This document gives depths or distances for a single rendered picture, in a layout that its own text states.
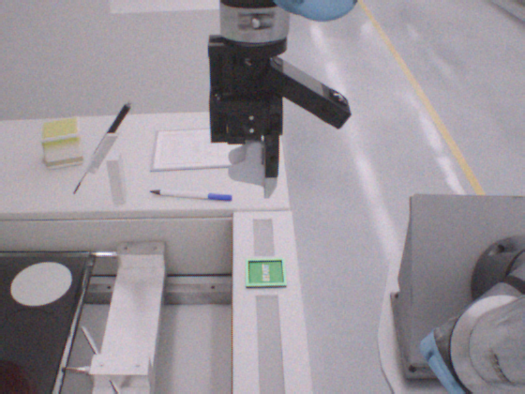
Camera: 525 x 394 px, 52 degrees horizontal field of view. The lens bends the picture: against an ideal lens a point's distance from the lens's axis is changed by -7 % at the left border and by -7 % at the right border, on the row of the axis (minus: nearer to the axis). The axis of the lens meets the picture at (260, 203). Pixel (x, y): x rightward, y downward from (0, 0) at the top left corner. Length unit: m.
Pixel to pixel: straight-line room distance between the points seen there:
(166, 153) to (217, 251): 0.22
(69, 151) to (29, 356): 0.41
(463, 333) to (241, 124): 0.33
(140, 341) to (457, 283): 0.47
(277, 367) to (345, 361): 1.25
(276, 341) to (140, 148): 0.53
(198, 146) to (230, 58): 0.49
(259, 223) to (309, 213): 1.63
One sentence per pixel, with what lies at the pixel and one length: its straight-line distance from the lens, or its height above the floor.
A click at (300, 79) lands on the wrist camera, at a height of 1.26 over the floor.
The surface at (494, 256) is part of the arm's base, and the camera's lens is 0.86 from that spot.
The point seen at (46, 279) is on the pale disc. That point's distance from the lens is 0.96.
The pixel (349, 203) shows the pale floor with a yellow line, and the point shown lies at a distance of 2.63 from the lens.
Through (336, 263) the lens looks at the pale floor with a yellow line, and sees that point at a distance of 2.30.
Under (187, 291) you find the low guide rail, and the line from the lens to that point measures 0.96.
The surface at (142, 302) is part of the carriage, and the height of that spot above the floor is 0.88.
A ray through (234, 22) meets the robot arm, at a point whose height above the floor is 1.33.
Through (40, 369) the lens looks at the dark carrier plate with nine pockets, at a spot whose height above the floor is 0.90.
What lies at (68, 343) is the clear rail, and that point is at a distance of 0.85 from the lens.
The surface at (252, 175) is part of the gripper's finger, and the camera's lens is 0.69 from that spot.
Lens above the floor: 1.52
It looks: 36 degrees down
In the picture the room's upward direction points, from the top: straight up
